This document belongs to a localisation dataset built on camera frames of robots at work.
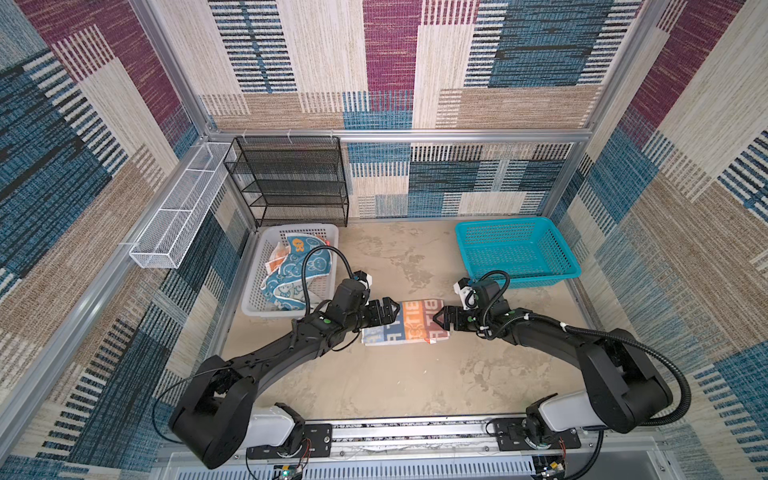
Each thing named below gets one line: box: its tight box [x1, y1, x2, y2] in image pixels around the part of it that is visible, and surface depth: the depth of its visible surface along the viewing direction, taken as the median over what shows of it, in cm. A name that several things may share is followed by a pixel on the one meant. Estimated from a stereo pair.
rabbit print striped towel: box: [361, 299, 450, 346], surface depth 92 cm
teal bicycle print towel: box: [261, 234, 332, 311], surface depth 101 cm
